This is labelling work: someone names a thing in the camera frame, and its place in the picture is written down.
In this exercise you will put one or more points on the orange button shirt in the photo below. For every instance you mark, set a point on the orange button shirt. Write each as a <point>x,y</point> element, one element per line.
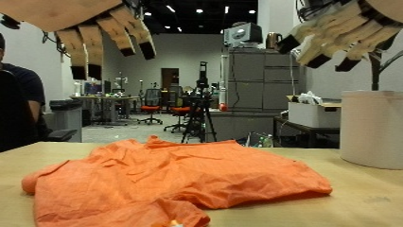
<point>176,176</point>

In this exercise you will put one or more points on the person in dark shirt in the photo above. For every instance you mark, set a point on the person in dark shirt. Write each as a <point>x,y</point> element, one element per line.
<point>25,85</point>

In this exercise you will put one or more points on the long work desk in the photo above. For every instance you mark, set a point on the long work desk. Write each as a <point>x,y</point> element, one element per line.
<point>105,98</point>

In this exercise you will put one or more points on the grey trash bin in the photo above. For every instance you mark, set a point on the grey trash bin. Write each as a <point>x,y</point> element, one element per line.
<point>66,116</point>

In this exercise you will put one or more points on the brown door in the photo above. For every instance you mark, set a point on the brown door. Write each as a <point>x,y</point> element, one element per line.
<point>169,77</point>

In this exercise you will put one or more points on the orange seat office chair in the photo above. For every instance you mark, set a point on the orange seat office chair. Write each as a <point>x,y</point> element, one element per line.
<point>180,111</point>
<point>150,108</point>

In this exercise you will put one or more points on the black chair armrest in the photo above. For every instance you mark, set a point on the black chair armrest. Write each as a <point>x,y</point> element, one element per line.
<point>62,135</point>

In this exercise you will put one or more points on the grey box-shaped monitor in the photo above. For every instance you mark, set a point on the grey box-shaped monitor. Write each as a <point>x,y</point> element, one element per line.
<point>243,34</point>

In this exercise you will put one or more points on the small red object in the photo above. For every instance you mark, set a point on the small red object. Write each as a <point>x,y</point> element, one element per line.
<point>222,107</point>

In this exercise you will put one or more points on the grey drawer cabinet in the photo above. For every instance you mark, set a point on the grey drawer cabinet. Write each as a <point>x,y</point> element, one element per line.
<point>255,82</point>

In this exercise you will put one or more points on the metal kettle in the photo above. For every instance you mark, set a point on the metal kettle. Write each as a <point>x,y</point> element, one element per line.
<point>273,41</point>

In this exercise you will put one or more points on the grey low counter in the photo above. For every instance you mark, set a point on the grey low counter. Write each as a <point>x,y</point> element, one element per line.
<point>239,124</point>

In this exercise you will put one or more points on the plastic bottles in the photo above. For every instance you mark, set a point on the plastic bottles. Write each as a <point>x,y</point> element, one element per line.
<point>265,142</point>

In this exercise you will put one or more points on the white plastic bag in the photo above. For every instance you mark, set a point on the white plastic bag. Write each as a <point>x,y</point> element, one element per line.
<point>310,98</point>

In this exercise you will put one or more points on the white cardboard box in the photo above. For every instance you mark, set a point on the white cardboard box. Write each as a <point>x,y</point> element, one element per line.
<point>313,115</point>

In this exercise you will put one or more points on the dark side table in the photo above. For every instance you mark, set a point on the dark side table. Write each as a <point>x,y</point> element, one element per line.
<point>309,130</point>

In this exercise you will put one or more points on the green leafy plant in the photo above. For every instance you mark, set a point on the green leafy plant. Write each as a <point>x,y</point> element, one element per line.
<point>375,72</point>

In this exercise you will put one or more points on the white round plant pot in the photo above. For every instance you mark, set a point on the white round plant pot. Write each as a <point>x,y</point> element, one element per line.
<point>371,129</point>

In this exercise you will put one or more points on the black camera tripod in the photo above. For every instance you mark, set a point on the black camera tripod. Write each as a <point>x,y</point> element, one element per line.
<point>202,104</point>

